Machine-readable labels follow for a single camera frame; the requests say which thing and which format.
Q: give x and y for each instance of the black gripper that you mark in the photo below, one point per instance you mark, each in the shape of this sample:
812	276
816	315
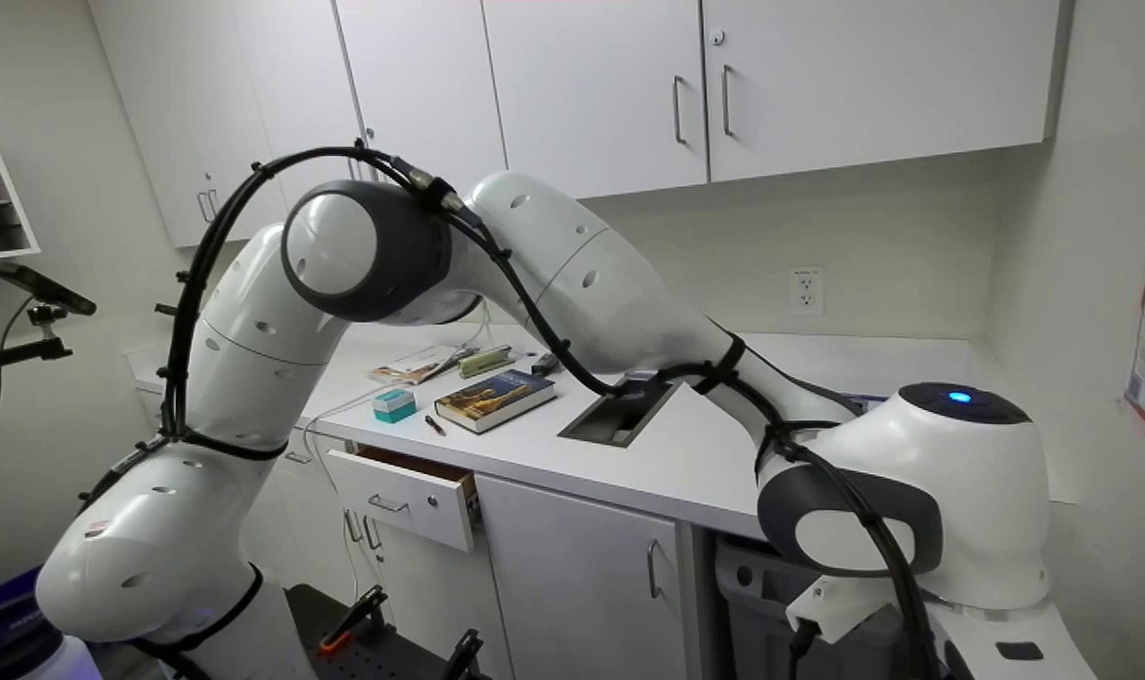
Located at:
807	648

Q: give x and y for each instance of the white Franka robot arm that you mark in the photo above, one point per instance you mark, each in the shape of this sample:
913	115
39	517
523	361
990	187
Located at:
558	269

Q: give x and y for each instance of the square counter trash opening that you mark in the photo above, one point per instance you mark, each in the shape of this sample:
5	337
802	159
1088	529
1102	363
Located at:
608	417

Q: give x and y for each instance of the small black object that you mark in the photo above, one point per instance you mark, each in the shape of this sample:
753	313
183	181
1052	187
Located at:
542	363

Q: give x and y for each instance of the colourful book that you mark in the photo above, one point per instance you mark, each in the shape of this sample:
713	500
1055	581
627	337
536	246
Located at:
495	397

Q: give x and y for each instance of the black mat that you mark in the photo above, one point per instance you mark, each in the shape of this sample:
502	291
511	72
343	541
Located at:
393	655

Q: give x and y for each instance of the grey green stapler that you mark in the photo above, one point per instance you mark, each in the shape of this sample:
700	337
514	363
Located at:
486	361

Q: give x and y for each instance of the open white drawer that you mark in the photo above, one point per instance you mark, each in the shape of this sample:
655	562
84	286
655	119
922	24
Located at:
402	497

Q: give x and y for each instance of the black pen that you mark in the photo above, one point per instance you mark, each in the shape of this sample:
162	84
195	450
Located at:
436	424

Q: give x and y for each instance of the red black clamp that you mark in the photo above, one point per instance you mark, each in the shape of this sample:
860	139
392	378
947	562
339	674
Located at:
348	626

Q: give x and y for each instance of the small teal box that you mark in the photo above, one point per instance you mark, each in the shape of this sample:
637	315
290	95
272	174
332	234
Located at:
393	405

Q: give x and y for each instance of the stack of printed papers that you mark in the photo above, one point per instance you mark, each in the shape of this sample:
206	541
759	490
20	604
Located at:
414	368

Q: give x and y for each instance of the closed white drawer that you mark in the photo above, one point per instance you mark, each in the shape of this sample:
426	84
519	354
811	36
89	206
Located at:
306	448

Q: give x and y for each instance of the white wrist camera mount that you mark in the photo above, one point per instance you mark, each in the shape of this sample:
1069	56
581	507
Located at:
840	606

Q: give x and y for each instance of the white wall outlet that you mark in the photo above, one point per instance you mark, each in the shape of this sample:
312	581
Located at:
807	291

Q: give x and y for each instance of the black camera on stand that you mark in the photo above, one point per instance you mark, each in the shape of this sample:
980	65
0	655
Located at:
44	289

